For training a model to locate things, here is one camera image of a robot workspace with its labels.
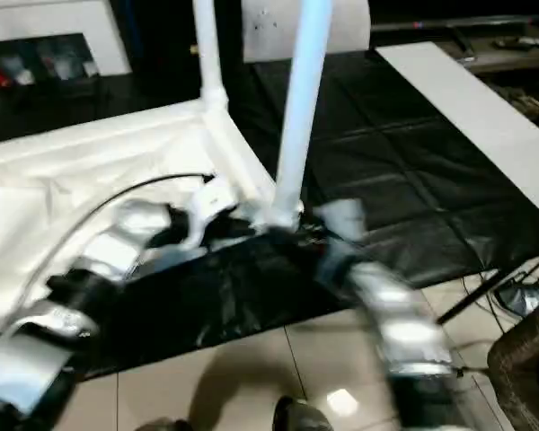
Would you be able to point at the black tripod stand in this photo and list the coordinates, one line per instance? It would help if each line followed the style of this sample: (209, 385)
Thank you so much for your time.
(467, 296)

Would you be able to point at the grey low table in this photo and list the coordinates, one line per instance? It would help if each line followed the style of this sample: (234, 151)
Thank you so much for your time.
(512, 60)

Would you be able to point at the black cabinet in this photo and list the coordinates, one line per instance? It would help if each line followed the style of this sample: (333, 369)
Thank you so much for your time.
(170, 45)

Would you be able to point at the black remote control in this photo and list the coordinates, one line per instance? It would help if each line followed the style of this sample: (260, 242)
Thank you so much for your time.
(521, 42)

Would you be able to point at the dark right robot foot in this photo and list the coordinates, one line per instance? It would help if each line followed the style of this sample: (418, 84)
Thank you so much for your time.
(301, 415)

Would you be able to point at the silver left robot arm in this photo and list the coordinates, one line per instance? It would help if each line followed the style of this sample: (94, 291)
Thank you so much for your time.
(112, 256)

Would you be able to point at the black bar with red mark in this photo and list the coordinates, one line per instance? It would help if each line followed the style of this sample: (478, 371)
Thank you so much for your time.
(476, 21)

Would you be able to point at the grey floor device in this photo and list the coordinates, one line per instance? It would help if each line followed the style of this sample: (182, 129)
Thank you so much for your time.
(527, 298)

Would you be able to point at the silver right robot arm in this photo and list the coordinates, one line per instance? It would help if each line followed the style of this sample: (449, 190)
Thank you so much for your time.
(400, 314)

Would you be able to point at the white cabinet with glass doors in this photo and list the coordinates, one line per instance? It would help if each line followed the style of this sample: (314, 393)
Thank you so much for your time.
(49, 18)

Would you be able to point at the white flat panel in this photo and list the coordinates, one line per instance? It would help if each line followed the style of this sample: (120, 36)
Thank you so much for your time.
(476, 112)

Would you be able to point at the white plastic table top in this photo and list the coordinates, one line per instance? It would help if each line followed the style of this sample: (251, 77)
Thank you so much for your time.
(72, 157)

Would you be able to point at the white plastic table leg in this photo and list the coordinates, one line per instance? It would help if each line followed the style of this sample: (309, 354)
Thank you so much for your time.
(301, 112)
(206, 45)

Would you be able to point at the black work mat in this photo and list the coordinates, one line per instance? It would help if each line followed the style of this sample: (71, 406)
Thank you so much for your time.
(409, 157)

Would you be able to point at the small yellow label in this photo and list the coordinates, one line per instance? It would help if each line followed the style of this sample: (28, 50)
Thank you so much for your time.
(193, 49)

